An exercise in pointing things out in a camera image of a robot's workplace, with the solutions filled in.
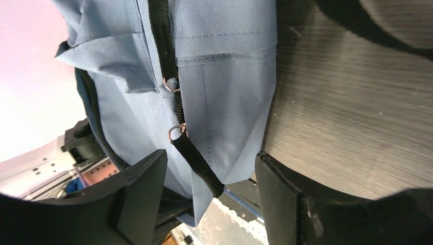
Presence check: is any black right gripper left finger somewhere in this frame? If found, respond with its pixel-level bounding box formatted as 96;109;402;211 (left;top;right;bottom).
1;150;167;244

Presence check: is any blue backpack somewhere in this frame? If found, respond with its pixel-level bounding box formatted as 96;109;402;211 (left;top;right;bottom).
52;0;433;228

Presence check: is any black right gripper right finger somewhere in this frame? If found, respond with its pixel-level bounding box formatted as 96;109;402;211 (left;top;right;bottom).
255;152;432;245

